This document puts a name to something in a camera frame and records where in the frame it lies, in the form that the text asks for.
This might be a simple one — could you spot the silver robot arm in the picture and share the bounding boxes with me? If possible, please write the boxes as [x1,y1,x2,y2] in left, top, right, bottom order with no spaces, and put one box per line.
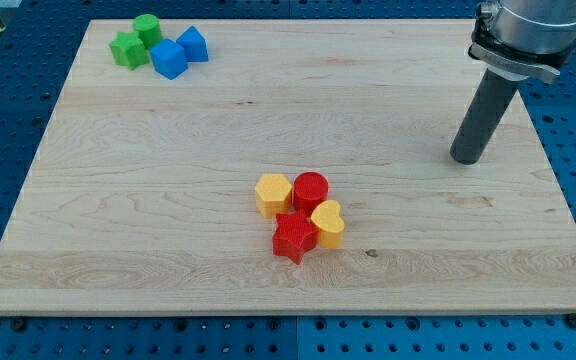
[469,0,576,84]

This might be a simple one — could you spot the yellow heart block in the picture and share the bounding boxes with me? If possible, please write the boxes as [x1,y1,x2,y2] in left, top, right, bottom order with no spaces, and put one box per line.
[310,200,345,249]

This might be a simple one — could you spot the red star block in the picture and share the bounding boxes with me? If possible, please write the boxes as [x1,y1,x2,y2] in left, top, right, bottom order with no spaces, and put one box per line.
[272,210,318,265]

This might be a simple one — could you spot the green star block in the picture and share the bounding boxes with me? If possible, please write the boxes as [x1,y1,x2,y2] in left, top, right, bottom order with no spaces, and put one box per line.
[109,32,149,70]

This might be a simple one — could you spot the yellow hexagon block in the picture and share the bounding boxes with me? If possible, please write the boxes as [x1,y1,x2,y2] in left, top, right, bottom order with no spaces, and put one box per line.
[254,173,292,218]

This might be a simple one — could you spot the red cylinder block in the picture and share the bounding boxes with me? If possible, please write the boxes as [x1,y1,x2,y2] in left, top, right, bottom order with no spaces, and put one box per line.
[293,172,329,216]

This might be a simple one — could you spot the wooden board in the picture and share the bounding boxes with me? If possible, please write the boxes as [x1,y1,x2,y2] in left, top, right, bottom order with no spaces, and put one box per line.
[0,20,576,317]

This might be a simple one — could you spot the blue triangular block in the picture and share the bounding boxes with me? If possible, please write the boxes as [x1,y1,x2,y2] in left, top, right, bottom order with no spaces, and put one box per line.
[176,26,209,62]

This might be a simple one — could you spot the blue cube block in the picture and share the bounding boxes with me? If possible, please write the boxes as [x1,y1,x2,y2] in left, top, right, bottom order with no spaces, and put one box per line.
[149,39,188,80]

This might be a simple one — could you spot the green cylinder block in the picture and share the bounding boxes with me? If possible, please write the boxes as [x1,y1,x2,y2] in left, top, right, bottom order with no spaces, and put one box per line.
[133,13,163,50]

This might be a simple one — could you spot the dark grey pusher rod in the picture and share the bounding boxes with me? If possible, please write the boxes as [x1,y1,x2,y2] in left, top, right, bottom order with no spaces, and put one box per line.
[450,69,518,165]

